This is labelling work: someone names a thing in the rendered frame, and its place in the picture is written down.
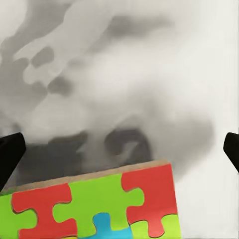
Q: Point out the desk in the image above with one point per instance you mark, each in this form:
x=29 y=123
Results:
x=94 y=85

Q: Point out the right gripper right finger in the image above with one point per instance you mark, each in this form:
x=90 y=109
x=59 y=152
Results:
x=231 y=148

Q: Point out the jigsaw puzzle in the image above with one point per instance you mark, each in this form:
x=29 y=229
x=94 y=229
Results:
x=131 y=202

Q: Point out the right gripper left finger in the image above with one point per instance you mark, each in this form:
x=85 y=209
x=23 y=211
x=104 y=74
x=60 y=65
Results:
x=12 y=148

